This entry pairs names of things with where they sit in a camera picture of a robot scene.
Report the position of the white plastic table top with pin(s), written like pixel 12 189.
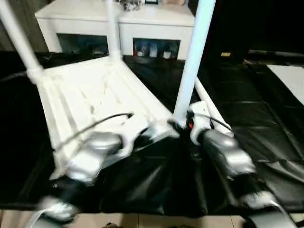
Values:
pixel 90 95

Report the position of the white plastic table leg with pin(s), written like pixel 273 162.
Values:
pixel 211 104
pixel 19 33
pixel 113 28
pixel 197 52

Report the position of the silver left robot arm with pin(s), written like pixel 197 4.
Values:
pixel 88 156

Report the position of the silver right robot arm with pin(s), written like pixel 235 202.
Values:
pixel 228 152

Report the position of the white jar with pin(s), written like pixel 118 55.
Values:
pixel 153 51
pixel 167 54

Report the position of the black mat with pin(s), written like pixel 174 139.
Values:
pixel 261 142

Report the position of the small yellow box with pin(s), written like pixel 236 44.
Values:
pixel 225 54

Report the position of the small red white figure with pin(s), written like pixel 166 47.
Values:
pixel 140 51

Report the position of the black right robot foot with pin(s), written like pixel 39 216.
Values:
pixel 181 225

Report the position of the white sheet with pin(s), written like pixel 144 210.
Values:
pixel 287 80

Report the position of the beige plush toy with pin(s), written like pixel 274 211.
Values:
pixel 175 2

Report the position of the grey crumpled bundle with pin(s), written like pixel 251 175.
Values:
pixel 130 4

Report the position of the white cabinet with glass doors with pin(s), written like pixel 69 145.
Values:
pixel 78 19

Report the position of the grey curtain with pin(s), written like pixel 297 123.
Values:
pixel 31 26

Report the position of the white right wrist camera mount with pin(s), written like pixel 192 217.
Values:
pixel 200 116

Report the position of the dark picture frame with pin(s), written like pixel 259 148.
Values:
pixel 151 1

